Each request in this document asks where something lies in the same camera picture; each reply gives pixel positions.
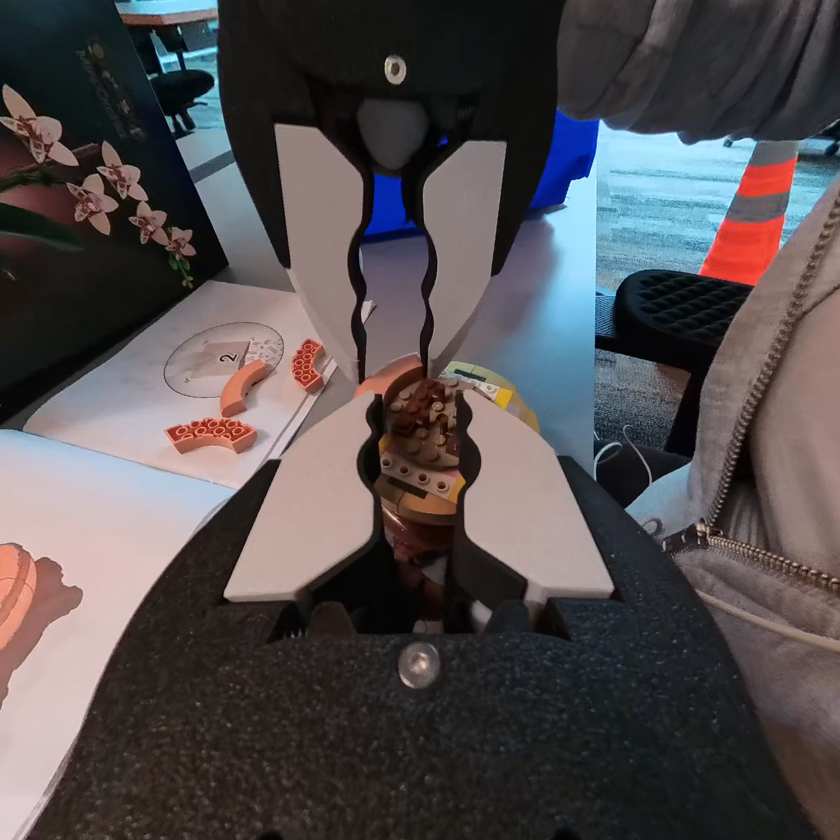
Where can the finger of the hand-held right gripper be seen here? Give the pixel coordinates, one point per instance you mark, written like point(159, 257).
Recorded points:
point(315, 223)
point(466, 223)

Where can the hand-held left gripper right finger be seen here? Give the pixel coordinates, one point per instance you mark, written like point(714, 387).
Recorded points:
point(538, 525)

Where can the studded orange arc brick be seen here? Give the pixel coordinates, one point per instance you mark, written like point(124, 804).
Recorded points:
point(210, 436)
point(309, 365)

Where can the salmon curved brick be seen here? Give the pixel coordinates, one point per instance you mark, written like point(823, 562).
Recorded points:
point(243, 391)
point(381, 381)

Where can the brick pot model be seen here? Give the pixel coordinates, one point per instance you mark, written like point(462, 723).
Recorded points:
point(420, 479)

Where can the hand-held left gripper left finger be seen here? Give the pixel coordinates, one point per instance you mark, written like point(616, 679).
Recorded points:
point(302, 525)

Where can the blue plastic bin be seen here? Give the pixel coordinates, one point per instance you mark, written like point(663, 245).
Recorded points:
point(565, 158)

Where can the background office desks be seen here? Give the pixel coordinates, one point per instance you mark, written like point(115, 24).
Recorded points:
point(164, 13)

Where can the white instruction booklet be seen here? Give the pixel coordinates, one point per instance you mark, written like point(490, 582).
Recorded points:
point(118, 381)

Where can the orange floor object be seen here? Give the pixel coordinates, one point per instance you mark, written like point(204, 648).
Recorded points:
point(755, 210)

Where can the black flower print box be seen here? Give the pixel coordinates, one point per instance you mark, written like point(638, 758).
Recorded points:
point(79, 263)

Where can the black office chair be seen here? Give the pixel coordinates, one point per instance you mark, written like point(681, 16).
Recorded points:
point(184, 85)

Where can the black mesh chair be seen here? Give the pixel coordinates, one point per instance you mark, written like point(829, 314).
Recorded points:
point(670, 315)

